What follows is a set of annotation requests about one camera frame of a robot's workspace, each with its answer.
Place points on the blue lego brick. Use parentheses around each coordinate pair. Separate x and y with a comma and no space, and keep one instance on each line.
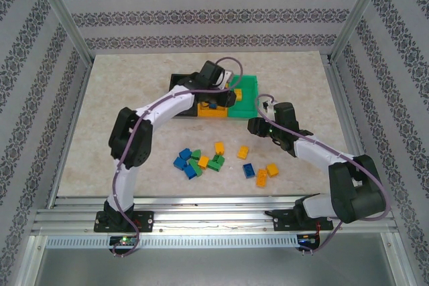
(184,154)
(212,106)
(179,163)
(248,170)
(191,172)

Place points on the yellow plastic bin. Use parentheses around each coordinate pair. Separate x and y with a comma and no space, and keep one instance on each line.
(218,114)

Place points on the yellow lego brick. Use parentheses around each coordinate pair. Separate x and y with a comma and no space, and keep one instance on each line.
(219,148)
(261,177)
(243,152)
(203,162)
(238,94)
(272,169)

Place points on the green plastic bin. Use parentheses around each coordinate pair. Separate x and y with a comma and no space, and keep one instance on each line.
(249,98)

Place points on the black plastic bin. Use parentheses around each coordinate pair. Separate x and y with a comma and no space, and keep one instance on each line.
(176,81)

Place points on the green lego brick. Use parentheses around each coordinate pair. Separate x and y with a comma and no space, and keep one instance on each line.
(196,154)
(220,158)
(199,170)
(214,165)

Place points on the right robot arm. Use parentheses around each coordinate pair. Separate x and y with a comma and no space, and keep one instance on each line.
(355,192)

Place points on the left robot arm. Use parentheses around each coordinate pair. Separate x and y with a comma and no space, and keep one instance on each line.
(130,138)

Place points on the small black clamp lever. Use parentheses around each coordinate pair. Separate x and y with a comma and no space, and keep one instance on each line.
(268,213)

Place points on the small dark circuit board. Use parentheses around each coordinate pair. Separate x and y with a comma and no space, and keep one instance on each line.
(308,239)

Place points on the grey metal panel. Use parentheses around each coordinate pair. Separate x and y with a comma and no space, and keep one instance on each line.
(214,267)

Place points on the circuit board with green light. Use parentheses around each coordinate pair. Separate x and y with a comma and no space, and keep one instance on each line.
(124,240)

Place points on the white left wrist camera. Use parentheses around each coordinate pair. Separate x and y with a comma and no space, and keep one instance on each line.
(227,78)

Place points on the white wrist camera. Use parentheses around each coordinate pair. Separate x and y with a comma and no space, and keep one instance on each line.
(266,106)
(227,78)

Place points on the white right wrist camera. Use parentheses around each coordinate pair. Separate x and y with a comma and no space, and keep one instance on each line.
(266,106)

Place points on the aluminium side rail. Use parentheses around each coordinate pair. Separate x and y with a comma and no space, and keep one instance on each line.
(72,125)
(345,98)

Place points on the aluminium mounting rail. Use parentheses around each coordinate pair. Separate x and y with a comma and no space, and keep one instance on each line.
(214,214)

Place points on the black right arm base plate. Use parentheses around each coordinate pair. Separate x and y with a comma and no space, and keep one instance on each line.
(285,220)

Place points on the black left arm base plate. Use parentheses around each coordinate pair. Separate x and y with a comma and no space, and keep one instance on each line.
(144,220)

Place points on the aluminium frame post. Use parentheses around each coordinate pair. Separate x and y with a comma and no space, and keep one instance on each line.
(60,11)
(360,11)

